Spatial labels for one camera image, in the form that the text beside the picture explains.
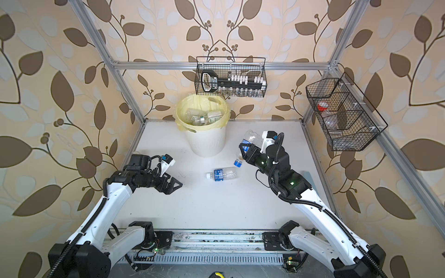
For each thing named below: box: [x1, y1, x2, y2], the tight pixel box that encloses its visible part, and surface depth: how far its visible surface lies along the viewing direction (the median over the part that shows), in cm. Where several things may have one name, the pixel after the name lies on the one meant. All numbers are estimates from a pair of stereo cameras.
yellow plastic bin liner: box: [174, 93, 232, 133], surface depth 96 cm
